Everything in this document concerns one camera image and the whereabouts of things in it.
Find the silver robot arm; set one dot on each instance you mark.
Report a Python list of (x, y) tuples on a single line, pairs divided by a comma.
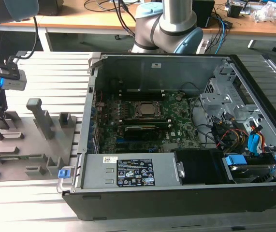
[(176, 19)]

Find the black RAM slot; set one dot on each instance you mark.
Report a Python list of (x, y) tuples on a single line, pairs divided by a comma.
[(145, 90), (145, 93), (128, 121), (145, 96), (147, 118)]

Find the installed RAM stick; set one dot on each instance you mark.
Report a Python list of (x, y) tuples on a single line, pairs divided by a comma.
[(147, 124)]

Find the grey parts rack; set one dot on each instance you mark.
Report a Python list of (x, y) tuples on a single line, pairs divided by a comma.
[(31, 145)]

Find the blue case latch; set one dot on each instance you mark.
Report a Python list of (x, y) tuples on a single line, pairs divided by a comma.
[(64, 174)]

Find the black flat case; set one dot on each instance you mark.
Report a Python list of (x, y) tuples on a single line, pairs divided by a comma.
[(53, 7)]

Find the grey power supply unit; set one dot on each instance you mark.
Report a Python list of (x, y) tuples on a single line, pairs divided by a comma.
[(96, 169)]

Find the wooden desk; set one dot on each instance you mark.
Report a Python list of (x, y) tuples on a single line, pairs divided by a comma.
[(84, 20)]

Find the CPU socket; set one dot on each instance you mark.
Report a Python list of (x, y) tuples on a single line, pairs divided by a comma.
[(129, 108)]

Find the black graphics card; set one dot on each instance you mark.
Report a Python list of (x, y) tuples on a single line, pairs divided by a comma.
[(141, 133)]

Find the silver CPU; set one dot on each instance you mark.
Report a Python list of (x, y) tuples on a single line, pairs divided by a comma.
[(149, 108)]

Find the silver coin battery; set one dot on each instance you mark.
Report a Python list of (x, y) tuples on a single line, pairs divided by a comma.
[(178, 98)]

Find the green motherboard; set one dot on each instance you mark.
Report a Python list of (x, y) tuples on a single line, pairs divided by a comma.
[(178, 120)]

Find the open black PC case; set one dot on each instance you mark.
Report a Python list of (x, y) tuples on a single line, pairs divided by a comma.
[(152, 205)]

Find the black plastic shroud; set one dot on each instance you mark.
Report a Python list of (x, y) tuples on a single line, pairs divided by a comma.
[(198, 166)]

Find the white power strip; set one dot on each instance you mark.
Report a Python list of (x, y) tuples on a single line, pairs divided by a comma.
[(203, 47)]

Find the black power connector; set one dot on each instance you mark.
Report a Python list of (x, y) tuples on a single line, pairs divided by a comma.
[(217, 135)]

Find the grey metal drive cage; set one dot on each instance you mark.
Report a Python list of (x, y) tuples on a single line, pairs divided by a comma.
[(224, 101)]

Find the black box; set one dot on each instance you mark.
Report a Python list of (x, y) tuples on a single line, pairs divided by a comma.
[(204, 14)]

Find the blue disk carrier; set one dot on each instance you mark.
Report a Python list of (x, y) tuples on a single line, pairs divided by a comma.
[(235, 160)]

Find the small black device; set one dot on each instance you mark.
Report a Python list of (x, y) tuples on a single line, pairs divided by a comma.
[(235, 10)]

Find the silver hard disk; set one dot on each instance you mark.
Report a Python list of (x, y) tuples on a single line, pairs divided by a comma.
[(249, 170)]

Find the clear plastic bag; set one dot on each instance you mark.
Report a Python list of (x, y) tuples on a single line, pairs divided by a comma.
[(268, 12)]

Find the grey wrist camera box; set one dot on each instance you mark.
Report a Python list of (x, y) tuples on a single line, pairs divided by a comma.
[(14, 83)]

